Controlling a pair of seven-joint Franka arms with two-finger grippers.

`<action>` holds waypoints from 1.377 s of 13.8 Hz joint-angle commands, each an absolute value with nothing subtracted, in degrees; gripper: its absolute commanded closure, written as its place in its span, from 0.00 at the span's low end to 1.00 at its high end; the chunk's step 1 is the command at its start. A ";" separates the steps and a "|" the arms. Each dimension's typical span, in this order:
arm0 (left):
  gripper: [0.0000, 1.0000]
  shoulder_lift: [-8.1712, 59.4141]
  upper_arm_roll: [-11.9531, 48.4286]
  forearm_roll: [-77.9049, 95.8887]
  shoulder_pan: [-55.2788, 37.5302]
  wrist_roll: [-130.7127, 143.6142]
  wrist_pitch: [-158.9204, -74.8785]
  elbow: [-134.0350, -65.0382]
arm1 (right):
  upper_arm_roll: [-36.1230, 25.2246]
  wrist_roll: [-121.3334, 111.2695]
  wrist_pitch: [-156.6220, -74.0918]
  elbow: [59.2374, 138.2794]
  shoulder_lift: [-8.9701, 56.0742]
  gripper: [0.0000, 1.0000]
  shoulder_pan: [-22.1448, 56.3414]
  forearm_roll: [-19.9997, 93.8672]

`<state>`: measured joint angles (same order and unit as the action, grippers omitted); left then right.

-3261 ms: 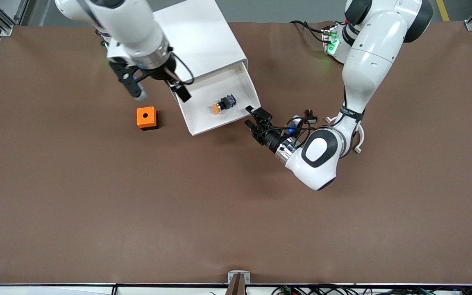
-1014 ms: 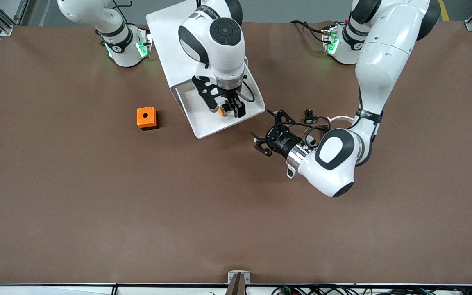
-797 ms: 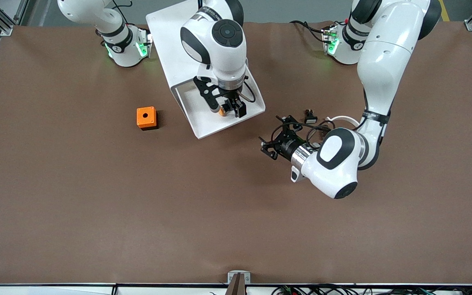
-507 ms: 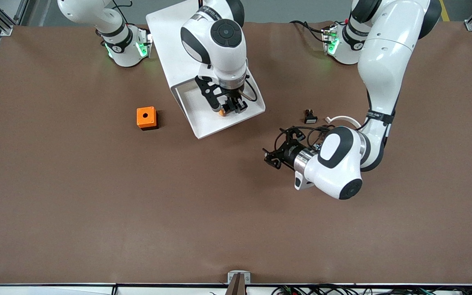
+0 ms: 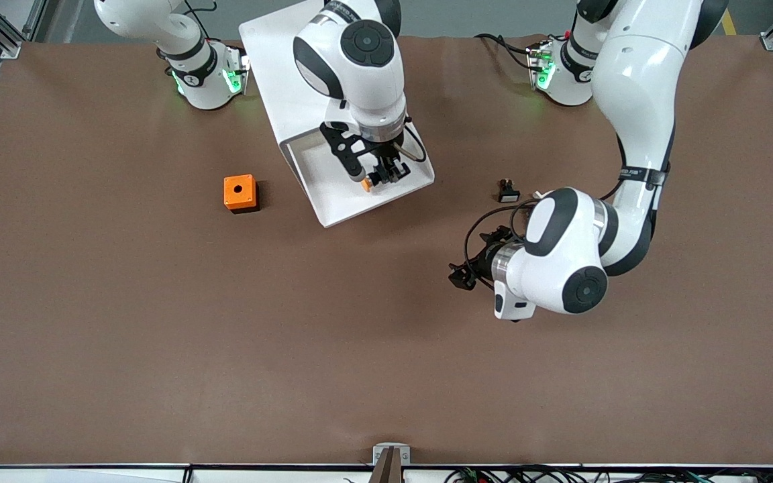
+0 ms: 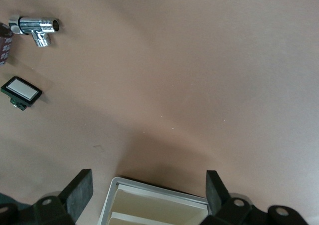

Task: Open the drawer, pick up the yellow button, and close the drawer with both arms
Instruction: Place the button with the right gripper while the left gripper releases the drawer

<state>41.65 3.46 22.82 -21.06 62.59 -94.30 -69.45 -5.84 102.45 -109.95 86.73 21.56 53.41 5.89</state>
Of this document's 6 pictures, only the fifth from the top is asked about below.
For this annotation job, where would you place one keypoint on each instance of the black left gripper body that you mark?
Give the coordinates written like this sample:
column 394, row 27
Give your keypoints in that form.
column 481, row 260

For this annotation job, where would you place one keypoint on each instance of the orange push button switch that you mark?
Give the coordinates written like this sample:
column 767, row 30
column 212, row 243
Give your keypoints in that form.
column 368, row 184

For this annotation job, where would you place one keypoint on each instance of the white plastic drawer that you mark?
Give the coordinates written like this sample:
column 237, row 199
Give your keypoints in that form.
column 339, row 201

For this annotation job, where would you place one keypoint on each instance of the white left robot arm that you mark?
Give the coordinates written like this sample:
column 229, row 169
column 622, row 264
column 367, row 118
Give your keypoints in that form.
column 641, row 80

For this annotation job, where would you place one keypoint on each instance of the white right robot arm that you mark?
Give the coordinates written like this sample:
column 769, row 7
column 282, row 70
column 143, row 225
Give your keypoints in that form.
column 359, row 74

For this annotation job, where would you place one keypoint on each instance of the white drawer cabinet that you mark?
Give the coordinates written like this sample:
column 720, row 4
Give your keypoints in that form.
column 272, row 67

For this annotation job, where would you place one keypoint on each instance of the orange box with black base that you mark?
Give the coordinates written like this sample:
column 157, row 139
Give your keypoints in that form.
column 231, row 194

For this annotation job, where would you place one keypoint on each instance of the small black white switch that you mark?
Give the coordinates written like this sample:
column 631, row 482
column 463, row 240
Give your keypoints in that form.
column 508, row 194

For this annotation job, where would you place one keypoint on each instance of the grey metal bracket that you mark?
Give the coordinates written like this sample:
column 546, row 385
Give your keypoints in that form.
column 380, row 451

